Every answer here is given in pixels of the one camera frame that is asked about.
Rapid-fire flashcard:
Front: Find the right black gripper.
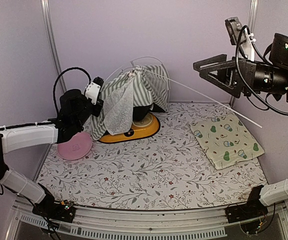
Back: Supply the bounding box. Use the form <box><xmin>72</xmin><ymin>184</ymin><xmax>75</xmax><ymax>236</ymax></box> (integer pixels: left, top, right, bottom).
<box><xmin>194</xmin><ymin>52</ymin><xmax>288</xmax><ymax>97</ymax></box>

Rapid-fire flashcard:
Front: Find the avocado print cushion mat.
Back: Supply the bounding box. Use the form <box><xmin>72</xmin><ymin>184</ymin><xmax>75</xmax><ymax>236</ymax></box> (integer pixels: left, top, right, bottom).
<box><xmin>190</xmin><ymin>113</ymin><xmax>265</xmax><ymax>170</ymax></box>

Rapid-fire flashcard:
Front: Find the striped fabric pet tent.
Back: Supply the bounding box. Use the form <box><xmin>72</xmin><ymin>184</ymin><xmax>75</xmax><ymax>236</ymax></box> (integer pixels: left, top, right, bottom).
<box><xmin>89</xmin><ymin>65</ymin><xmax>170</xmax><ymax>140</ymax></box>

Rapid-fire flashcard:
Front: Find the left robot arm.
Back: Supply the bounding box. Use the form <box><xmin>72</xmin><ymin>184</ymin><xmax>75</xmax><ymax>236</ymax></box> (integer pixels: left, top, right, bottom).
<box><xmin>0</xmin><ymin>87</ymin><xmax>103</xmax><ymax>217</ymax></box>

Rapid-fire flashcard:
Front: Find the yellow double pet feeder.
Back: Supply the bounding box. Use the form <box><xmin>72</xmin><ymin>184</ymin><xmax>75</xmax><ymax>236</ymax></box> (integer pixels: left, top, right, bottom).
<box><xmin>98</xmin><ymin>112</ymin><xmax>161</xmax><ymax>144</ymax></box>

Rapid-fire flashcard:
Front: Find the pink round plate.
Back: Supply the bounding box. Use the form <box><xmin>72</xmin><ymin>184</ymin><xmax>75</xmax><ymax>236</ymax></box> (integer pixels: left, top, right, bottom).
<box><xmin>57</xmin><ymin>131</ymin><xmax>93</xmax><ymax>161</ymax></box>

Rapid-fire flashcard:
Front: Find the cream bowl in feeder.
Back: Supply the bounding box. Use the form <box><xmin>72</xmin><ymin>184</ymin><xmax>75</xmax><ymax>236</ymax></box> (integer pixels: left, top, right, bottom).
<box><xmin>133</xmin><ymin>113</ymin><xmax>153</xmax><ymax>128</ymax></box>

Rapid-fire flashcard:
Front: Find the floral table cloth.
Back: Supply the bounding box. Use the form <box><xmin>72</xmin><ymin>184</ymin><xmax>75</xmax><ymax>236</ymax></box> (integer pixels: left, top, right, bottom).
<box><xmin>37</xmin><ymin>103</ymin><xmax>267</xmax><ymax>211</ymax></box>

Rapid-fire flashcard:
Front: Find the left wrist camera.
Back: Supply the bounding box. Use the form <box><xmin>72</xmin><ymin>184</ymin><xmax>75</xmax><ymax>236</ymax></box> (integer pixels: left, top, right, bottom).
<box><xmin>84</xmin><ymin>77</ymin><xmax>104</xmax><ymax>105</ymax></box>

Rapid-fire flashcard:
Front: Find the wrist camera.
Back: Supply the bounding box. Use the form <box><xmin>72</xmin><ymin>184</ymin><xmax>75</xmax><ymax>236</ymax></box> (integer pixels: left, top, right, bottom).
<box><xmin>225</xmin><ymin>17</ymin><xmax>255</xmax><ymax>61</ymax></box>
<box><xmin>84</xmin><ymin>77</ymin><xmax>104</xmax><ymax>105</ymax></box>

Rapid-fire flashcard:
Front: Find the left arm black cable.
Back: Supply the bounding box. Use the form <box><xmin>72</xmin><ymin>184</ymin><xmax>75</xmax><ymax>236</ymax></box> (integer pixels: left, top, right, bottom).
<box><xmin>52</xmin><ymin>66</ymin><xmax>92</xmax><ymax>116</ymax></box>

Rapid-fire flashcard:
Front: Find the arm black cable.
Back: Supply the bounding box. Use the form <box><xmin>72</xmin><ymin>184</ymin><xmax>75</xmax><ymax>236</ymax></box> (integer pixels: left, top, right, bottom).
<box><xmin>235</xmin><ymin>24</ymin><xmax>288</xmax><ymax>116</ymax></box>
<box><xmin>52</xmin><ymin>66</ymin><xmax>92</xmax><ymax>116</ymax></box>

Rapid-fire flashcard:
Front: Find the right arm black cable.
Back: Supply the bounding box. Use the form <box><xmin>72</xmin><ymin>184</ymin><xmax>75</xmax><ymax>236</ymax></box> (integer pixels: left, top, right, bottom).
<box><xmin>235</xmin><ymin>24</ymin><xmax>288</xmax><ymax>116</ymax></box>

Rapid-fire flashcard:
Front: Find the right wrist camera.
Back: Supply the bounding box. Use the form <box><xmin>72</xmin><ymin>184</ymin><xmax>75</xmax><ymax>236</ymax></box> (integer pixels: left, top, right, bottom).
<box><xmin>225</xmin><ymin>17</ymin><xmax>255</xmax><ymax>61</ymax></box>

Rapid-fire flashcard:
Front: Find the right aluminium frame post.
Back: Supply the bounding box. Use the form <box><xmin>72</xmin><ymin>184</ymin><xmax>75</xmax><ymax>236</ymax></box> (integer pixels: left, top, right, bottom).
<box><xmin>230</xmin><ymin>0</ymin><xmax>259</xmax><ymax>106</ymax></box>

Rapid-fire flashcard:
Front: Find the aluminium frame post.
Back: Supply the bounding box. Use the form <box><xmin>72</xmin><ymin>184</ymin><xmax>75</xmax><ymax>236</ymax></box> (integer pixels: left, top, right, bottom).
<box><xmin>40</xmin><ymin>0</ymin><xmax>68</xmax><ymax>93</ymax></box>
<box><xmin>230</xmin><ymin>0</ymin><xmax>259</xmax><ymax>106</ymax></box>

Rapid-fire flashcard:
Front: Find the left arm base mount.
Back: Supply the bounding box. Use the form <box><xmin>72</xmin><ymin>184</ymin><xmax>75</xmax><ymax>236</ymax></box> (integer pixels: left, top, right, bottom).
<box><xmin>32</xmin><ymin>184</ymin><xmax>76</xmax><ymax>223</ymax></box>

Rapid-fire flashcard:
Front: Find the left aluminium frame post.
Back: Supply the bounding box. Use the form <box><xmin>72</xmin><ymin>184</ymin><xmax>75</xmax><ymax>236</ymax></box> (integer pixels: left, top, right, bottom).
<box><xmin>40</xmin><ymin>0</ymin><xmax>68</xmax><ymax>93</ymax></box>

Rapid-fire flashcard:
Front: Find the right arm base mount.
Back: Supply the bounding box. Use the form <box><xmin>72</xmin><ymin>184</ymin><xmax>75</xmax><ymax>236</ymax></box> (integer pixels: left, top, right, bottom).
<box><xmin>225</xmin><ymin>185</ymin><xmax>268</xmax><ymax>235</ymax></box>

